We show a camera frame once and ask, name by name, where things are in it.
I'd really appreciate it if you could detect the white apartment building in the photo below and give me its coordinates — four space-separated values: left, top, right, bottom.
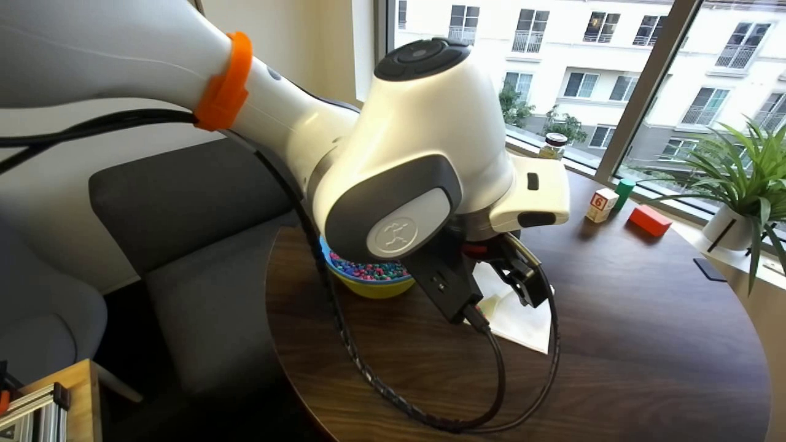
389 0 786 191

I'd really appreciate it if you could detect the orange cable clamp ring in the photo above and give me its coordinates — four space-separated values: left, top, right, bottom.
194 29 254 132

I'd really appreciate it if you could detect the dark gray armchair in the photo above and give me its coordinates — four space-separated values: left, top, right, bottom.
85 132 329 396

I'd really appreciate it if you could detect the dark flat card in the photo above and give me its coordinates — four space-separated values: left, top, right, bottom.
690 254 730 285

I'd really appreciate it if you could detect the white red toy block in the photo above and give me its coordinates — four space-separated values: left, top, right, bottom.
583 186 620 226

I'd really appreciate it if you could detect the dark window frame post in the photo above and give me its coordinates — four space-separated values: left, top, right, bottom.
593 0 706 186

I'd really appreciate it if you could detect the red orange toy block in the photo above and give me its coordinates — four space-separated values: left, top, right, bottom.
625 204 672 241

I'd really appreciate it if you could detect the yellow blue cereal bowl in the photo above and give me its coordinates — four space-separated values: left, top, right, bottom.
316 236 418 302

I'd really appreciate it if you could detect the wooden shelf unit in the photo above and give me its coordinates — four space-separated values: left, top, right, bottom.
0 356 104 442

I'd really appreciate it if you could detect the white plant pot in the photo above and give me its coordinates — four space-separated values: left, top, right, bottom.
699 204 758 254

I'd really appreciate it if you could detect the glass jar black lid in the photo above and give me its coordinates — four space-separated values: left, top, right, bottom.
538 130 571 161

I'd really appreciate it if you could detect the green toy block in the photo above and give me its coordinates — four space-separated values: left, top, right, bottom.
610 177 639 215

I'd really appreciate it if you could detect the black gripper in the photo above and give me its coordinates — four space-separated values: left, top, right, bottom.
461 230 555 310

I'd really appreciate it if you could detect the green potted plant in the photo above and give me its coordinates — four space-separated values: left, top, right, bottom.
653 121 786 291

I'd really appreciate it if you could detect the light gray armchair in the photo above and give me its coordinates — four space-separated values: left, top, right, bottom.
0 218 107 387

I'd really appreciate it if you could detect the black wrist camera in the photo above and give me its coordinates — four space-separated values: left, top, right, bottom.
400 230 494 333

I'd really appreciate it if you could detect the white paper towel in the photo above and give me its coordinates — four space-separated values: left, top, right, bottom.
470 259 551 356

